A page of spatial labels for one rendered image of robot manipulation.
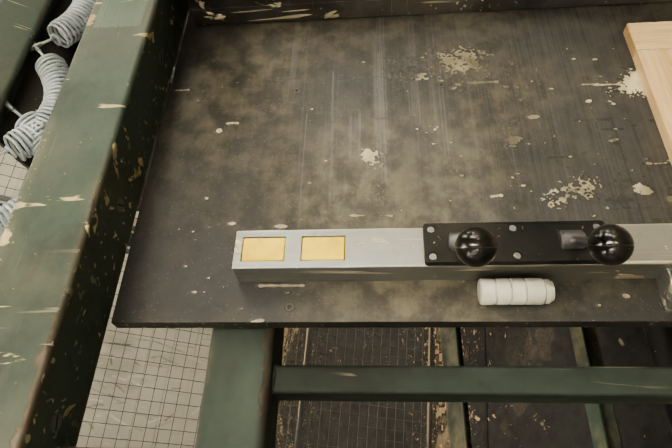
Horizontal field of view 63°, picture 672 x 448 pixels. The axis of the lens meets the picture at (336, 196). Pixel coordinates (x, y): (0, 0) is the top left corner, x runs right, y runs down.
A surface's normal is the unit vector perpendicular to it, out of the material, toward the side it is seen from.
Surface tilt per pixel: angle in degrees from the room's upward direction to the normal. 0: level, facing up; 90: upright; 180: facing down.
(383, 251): 58
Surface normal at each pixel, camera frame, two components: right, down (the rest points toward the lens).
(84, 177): -0.08, -0.53
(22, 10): 0.45, -0.47
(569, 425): -0.89, -0.26
